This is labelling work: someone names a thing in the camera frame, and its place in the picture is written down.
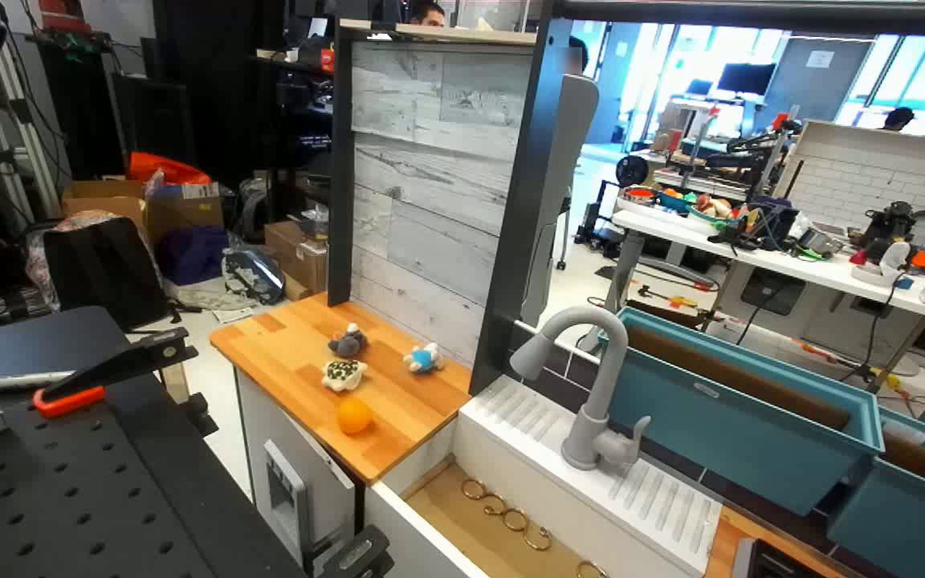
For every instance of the orange round plushy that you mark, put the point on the orange round plushy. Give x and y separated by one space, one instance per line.
354 415

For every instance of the blue white plush toy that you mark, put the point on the blue white plush toy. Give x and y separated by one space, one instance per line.
421 358

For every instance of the whitewashed wood back panel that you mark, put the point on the whitewashed wood back panel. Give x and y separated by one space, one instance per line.
432 194

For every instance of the white green turtle plush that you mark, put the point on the white green turtle plush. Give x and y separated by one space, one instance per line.
344 373

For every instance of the small cardboard box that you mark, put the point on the small cardboard box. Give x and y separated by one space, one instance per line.
297 256

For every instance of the white cabinet with wooden top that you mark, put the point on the white cabinet with wooden top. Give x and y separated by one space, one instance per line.
301 364

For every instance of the grey kitchen faucet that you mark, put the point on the grey kitchen faucet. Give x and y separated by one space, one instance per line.
591 419

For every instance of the white sink with drainboard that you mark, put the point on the white sink with drainboard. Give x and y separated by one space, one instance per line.
632 501

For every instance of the blue bag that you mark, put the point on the blue bag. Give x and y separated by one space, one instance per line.
193 256

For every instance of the large cardboard box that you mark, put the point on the large cardboard box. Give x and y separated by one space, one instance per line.
178 210

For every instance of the large teal bin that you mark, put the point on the large teal bin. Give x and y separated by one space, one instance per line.
730 427

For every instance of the orange bag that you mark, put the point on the orange bag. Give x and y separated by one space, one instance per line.
160 168

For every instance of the white work desk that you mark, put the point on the white work desk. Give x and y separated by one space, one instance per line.
805 268

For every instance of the computer monitor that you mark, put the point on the computer monitor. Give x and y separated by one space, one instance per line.
747 78

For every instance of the black chair back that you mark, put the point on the black chair back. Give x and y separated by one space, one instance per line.
102 268

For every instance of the black device on counter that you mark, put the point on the black device on counter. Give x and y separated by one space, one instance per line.
771 564

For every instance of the white brick pattern panel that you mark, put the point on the white brick pattern panel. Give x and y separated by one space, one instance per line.
869 177

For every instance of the black perforated board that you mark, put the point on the black perforated board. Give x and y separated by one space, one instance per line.
88 501

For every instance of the dark grey flat panel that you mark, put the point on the dark grey flat panel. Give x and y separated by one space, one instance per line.
33 341

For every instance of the small teal bin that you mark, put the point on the small teal bin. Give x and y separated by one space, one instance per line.
899 526

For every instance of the black metal frame post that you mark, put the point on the black metal frame post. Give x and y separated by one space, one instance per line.
522 214

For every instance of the aluminium frame rack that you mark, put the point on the aluminium frame rack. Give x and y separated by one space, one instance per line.
1 118

